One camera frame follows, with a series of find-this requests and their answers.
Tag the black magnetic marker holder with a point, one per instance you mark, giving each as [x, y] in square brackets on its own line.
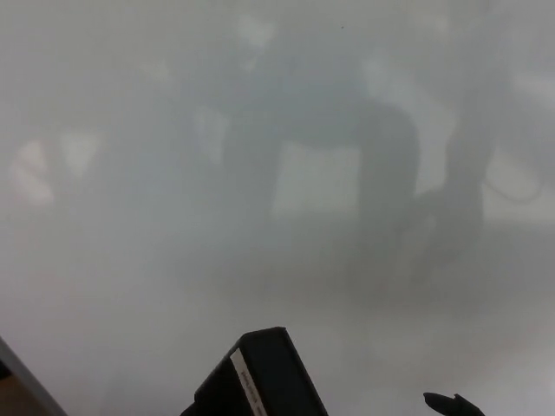
[282, 381]

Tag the white whiteboard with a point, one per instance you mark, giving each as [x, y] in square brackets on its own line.
[303, 173]

